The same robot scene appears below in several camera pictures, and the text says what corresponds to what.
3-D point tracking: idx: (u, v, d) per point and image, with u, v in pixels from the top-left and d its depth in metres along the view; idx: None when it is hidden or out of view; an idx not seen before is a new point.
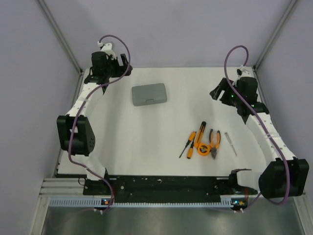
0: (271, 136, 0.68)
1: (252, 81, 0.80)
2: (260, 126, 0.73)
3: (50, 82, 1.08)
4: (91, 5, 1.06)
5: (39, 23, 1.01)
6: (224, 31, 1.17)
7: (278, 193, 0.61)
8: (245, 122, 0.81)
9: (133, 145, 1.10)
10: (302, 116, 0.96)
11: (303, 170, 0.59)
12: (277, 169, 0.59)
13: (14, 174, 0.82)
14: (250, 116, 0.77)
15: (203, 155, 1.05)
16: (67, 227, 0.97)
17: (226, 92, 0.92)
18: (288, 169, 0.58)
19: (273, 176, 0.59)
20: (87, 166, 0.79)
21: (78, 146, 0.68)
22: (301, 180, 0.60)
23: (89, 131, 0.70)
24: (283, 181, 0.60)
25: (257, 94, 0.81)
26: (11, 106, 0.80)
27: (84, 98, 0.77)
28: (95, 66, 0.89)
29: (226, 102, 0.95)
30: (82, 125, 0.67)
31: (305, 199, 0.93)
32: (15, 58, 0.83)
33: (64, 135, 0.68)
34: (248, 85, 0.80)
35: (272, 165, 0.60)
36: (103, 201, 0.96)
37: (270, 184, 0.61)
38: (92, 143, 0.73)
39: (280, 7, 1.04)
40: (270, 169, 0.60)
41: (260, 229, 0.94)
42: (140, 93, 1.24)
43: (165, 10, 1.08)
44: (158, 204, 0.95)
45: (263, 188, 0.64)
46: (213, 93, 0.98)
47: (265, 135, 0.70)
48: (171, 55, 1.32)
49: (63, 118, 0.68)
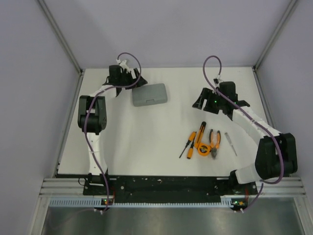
0: (256, 121, 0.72)
1: (230, 83, 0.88)
2: (243, 116, 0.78)
3: (50, 82, 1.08)
4: (91, 5, 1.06)
5: (40, 23, 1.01)
6: (225, 31, 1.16)
7: (275, 172, 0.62)
8: (233, 119, 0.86)
9: (134, 144, 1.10)
10: (302, 116, 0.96)
11: (291, 143, 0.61)
12: (266, 145, 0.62)
13: (14, 175, 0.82)
14: (234, 111, 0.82)
15: (203, 155, 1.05)
16: (67, 227, 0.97)
17: (209, 99, 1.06)
18: (277, 143, 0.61)
19: (265, 152, 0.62)
20: (93, 150, 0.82)
21: (92, 124, 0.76)
22: (293, 155, 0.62)
23: (104, 111, 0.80)
24: (276, 158, 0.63)
25: (236, 94, 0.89)
26: (11, 106, 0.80)
27: (103, 89, 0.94)
28: (111, 75, 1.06)
29: (210, 110, 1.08)
30: (101, 102, 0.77)
31: (305, 199, 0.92)
32: (14, 58, 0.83)
33: (82, 111, 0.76)
34: (227, 87, 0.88)
35: (261, 142, 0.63)
36: (103, 201, 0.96)
37: (265, 163, 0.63)
38: (104, 124, 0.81)
39: (280, 7, 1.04)
40: (262, 148, 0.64)
41: (259, 229, 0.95)
42: (142, 95, 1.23)
43: (165, 10, 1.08)
44: (158, 204, 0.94)
45: (261, 170, 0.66)
46: (196, 104, 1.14)
47: (250, 122, 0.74)
48: (171, 55, 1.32)
49: (84, 97, 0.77)
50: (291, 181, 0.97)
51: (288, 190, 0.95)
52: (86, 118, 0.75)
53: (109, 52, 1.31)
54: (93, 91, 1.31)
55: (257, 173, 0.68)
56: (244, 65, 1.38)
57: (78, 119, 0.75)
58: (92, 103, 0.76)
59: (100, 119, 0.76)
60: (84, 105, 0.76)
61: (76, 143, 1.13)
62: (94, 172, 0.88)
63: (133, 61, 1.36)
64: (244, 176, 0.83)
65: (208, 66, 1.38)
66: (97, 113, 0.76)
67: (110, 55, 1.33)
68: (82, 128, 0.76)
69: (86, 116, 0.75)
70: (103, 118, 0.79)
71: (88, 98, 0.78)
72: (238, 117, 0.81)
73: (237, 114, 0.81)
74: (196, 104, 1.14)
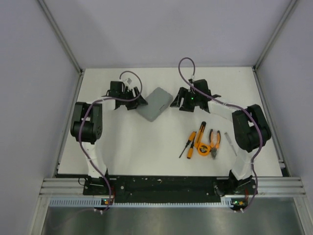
0: (227, 103, 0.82)
1: (202, 81, 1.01)
2: (217, 103, 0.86)
3: (49, 82, 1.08)
4: (92, 6, 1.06)
5: (40, 24, 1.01)
6: (224, 31, 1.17)
7: (255, 138, 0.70)
8: (210, 110, 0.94)
9: (134, 145, 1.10)
10: (301, 116, 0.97)
11: (258, 113, 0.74)
12: (238, 116, 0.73)
13: (14, 175, 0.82)
14: (209, 103, 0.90)
15: (204, 155, 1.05)
16: (67, 227, 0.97)
17: (185, 97, 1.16)
18: (246, 112, 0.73)
19: (239, 123, 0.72)
20: (90, 157, 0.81)
21: (87, 132, 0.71)
22: (263, 122, 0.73)
23: (101, 119, 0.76)
24: (250, 127, 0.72)
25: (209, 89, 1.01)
26: (11, 106, 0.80)
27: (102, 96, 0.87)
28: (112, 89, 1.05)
29: (188, 108, 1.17)
30: (97, 109, 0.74)
31: (305, 199, 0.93)
32: (14, 58, 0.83)
33: (77, 118, 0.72)
34: (200, 84, 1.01)
35: (234, 115, 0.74)
36: (103, 201, 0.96)
37: (242, 132, 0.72)
38: (100, 133, 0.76)
39: (280, 7, 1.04)
40: (236, 120, 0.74)
41: (259, 229, 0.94)
42: (150, 104, 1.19)
43: (165, 10, 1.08)
44: (158, 204, 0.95)
45: (242, 143, 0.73)
46: (174, 103, 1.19)
47: (223, 105, 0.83)
48: (171, 55, 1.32)
49: (80, 103, 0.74)
50: (290, 181, 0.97)
51: (287, 190, 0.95)
52: (80, 127, 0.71)
53: (109, 52, 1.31)
54: (94, 92, 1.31)
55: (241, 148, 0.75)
56: (244, 65, 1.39)
57: (72, 127, 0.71)
58: (88, 110, 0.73)
59: (94, 128, 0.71)
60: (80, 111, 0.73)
61: (76, 143, 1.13)
62: (94, 175, 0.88)
63: (133, 61, 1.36)
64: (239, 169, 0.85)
65: (208, 66, 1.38)
66: (92, 121, 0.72)
67: (110, 55, 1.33)
68: (77, 136, 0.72)
69: (81, 125, 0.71)
70: (99, 127, 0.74)
71: (84, 104, 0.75)
72: (214, 106, 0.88)
73: (212, 105, 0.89)
74: (175, 102, 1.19)
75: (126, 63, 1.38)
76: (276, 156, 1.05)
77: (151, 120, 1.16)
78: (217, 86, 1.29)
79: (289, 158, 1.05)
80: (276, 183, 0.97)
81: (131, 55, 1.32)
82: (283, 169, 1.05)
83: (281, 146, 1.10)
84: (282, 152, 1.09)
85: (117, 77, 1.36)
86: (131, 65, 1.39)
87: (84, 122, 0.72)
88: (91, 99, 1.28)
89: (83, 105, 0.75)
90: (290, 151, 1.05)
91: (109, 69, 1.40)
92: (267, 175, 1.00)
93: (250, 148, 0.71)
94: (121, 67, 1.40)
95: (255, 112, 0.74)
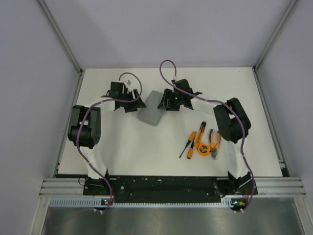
0: (209, 99, 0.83)
1: (183, 81, 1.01)
2: (199, 101, 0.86)
3: (49, 82, 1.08)
4: (92, 6, 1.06)
5: (40, 24, 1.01)
6: (225, 31, 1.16)
7: (236, 130, 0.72)
8: (192, 107, 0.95)
9: (134, 145, 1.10)
10: (301, 117, 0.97)
11: (237, 105, 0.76)
12: (219, 109, 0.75)
13: (14, 176, 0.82)
14: (192, 100, 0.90)
15: (204, 155, 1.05)
16: (67, 227, 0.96)
17: (170, 98, 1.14)
18: (226, 105, 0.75)
19: (220, 116, 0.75)
20: (89, 161, 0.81)
21: (84, 136, 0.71)
22: (242, 112, 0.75)
23: (99, 123, 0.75)
24: (231, 119, 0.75)
25: (190, 88, 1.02)
26: (11, 106, 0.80)
27: (100, 100, 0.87)
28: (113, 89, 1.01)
29: (173, 108, 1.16)
30: (95, 113, 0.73)
31: (305, 199, 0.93)
32: (13, 58, 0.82)
33: (75, 123, 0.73)
34: (182, 84, 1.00)
35: (215, 110, 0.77)
36: (103, 201, 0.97)
37: (225, 126, 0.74)
38: (98, 137, 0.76)
39: (280, 8, 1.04)
40: (217, 115, 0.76)
41: (260, 229, 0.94)
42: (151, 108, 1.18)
43: (165, 11, 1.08)
44: (158, 204, 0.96)
45: (226, 135, 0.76)
46: (160, 104, 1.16)
47: (205, 102, 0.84)
48: (171, 55, 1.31)
49: (78, 106, 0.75)
50: (290, 181, 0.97)
51: (287, 190, 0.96)
52: (78, 131, 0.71)
53: (108, 52, 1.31)
54: (94, 92, 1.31)
55: (226, 140, 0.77)
56: (244, 64, 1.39)
57: (69, 131, 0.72)
58: (85, 114, 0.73)
59: (92, 132, 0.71)
60: (78, 115, 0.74)
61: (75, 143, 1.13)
62: (94, 176, 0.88)
63: (133, 61, 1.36)
64: (234, 166, 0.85)
65: (208, 66, 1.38)
66: (90, 125, 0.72)
67: (110, 55, 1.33)
68: (75, 141, 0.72)
69: (79, 129, 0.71)
70: (97, 130, 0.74)
71: (82, 108, 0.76)
72: (196, 104, 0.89)
73: (195, 102, 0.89)
74: (161, 104, 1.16)
75: (126, 63, 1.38)
76: (276, 156, 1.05)
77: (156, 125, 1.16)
78: (217, 86, 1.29)
79: (289, 158, 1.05)
80: (276, 183, 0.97)
81: (131, 55, 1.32)
82: (283, 169, 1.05)
83: (281, 146, 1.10)
84: (282, 152, 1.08)
85: (117, 77, 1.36)
86: (131, 65, 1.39)
87: (83, 126, 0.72)
88: (91, 99, 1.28)
89: (81, 108, 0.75)
90: (290, 151, 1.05)
91: (109, 69, 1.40)
92: (266, 175, 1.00)
93: (234, 139, 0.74)
94: (121, 67, 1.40)
95: (234, 104, 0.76)
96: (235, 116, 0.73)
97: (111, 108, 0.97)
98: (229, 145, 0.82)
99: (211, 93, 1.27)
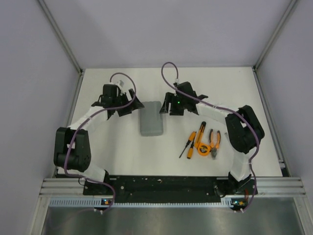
0: (217, 105, 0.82)
1: (186, 84, 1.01)
2: (206, 105, 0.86)
3: (49, 82, 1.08)
4: (91, 6, 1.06)
5: (40, 24, 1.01)
6: (224, 31, 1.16)
7: (249, 140, 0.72)
8: (198, 112, 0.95)
9: (134, 146, 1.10)
10: (301, 117, 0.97)
11: (250, 113, 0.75)
12: (231, 119, 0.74)
13: (14, 176, 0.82)
14: (198, 105, 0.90)
15: (203, 155, 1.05)
16: (67, 227, 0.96)
17: (172, 101, 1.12)
18: (238, 114, 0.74)
19: (234, 127, 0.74)
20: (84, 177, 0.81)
21: (72, 163, 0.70)
22: (255, 122, 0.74)
23: (87, 147, 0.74)
24: (244, 129, 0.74)
25: (194, 91, 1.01)
26: (10, 105, 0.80)
27: (88, 116, 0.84)
28: (105, 94, 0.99)
29: (176, 112, 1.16)
30: (81, 138, 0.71)
31: (305, 199, 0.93)
32: (12, 58, 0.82)
33: (60, 148, 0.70)
34: (184, 88, 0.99)
35: (227, 119, 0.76)
36: (103, 201, 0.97)
37: (238, 135, 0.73)
38: (87, 161, 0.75)
39: (280, 8, 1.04)
40: (230, 124, 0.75)
41: (260, 229, 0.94)
42: (149, 109, 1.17)
43: (165, 10, 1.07)
44: (158, 204, 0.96)
45: (238, 145, 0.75)
46: (162, 108, 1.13)
47: (213, 107, 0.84)
48: (170, 55, 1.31)
49: (62, 129, 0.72)
50: (290, 181, 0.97)
51: (287, 190, 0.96)
52: (65, 157, 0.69)
53: (108, 52, 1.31)
54: (94, 92, 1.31)
55: (238, 149, 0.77)
56: (244, 64, 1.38)
57: (55, 157, 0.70)
58: (72, 139, 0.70)
59: (80, 159, 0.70)
60: (63, 139, 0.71)
61: None
62: None
63: (133, 61, 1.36)
64: (238, 169, 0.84)
65: (207, 65, 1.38)
66: (78, 151, 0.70)
67: (110, 55, 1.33)
68: (62, 166, 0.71)
69: (66, 154, 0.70)
70: (85, 155, 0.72)
71: (67, 130, 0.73)
72: (203, 108, 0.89)
73: (201, 107, 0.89)
74: (162, 109, 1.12)
75: (126, 63, 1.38)
76: (276, 156, 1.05)
77: (161, 133, 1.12)
78: (217, 86, 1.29)
79: (289, 159, 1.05)
80: (276, 183, 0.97)
81: (131, 55, 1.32)
82: (283, 169, 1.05)
83: (281, 146, 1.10)
84: (282, 152, 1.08)
85: (117, 76, 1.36)
86: (131, 65, 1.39)
87: (70, 152, 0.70)
88: (91, 99, 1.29)
89: (66, 131, 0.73)
90: (290, 151, 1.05)
91: (109, 69, 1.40)
92: (267, 176, 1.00)
93: (247, 149, 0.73)
94: (121, 67, 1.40)
95: (247, 112, 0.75)
96: (249, 126, 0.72)
97: (102, 119, 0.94)
98: (237, 153, 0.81)
99: (211, 93, 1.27)
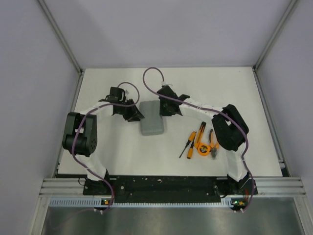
0: (201, 106, 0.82)
1: (165, 87, 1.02)
2: (190, 107, 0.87)
3: (49, 82, 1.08)
4: (91, 7, 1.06)
5: (40, 24, 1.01)
6: (224, 31, 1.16)
7: (236, 138, 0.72)
8: (182, 114, 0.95)
9: (134, 146, 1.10)
10: (301, 117, 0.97)
11: (234, 111, 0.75)
12: (217, 121, 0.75)
13: (14, 176, 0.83)
14: (180, 106, 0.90)
15: (203, 155, 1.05)
16: (67, 227, 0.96)
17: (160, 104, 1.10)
18: (223, 114, 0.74)
19: (220, 127, 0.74)
20: (87, 167, 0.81)
21: (80, 146, 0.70)
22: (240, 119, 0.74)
23: (95, 131, 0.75)
24: (230, 128, 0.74)
25: (175, 93, 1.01)
26: (10, 106, 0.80)
27: (97, 106, 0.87)
28: (111, 94, 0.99)
29: (166, 114, 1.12)
30: (90, 122, 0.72)
31: (305, 199, 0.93)
32: (12, 59, 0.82)
33: (69, 131, 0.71)
34: (164, 91, 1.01)
35: (213, 121, 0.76)
36: (102, 201, 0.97)
37: (226, 135, 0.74)
38: (94, 147, 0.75)
39: (280, 8, 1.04)
40: (216, 126, 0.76)
41: (259, 229, 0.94)
42: (149, 109, 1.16)
43: (165, 11, 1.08)
44: (158, 204, 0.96)
45: (227, 144, 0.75)
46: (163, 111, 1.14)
47: (197, 109, 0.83)
48: (170, 55, 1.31)
49: (73, 114, 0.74)
50: (290, 181, 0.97)
51: (287, 190, 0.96)
52: (74, 140, 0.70)
53: (108, 52, 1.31)
54: (94, 92, 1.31)
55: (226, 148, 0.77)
56: (244, 64, 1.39)
57: (64, 139, 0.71)
58: (81, 123, 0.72)
59: (87, 141, 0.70)
60: (73, 123, 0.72)
61: None
62: (94, 178, 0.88)
63: (133, 61, 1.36)
64: (235, 169, 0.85)
65: (208, 65, 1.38)
66: (86, 134, 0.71)
67: (110, 55, 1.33)
68: (70, 149, 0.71)
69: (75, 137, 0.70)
70: (92, 139, 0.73)
71: (78, 115, 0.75)
72: (186, 109, 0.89)
73: (185, 108, 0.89)
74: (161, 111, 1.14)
75: (126, 63, 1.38)
76: (276, 156, 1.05)
77: (161, 132, 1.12)
78: (216, 86, 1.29)
79: (289, 159, 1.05)
80: (276, 183, 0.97)
81: (131, 55, 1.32)
82: (283, 169, 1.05)
83: (281, 146, 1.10)
84: (282, 152, 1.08)
85: (117, 77, 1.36)
86: (131, 65, 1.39)
87: (78, 135, 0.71)
88: (91, 99, 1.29)
89: (76, 116, 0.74)
90: (290, 151, 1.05)
91: (108, 69, 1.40)
92: (266, 175, 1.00)
93: (235, 147, 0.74)
94: (120, 67, 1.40)
95: (231, 111, 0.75)
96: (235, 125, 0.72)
97: (108, 114, 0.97)
98: (229, 152, 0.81)
99: (211, 93, 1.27)
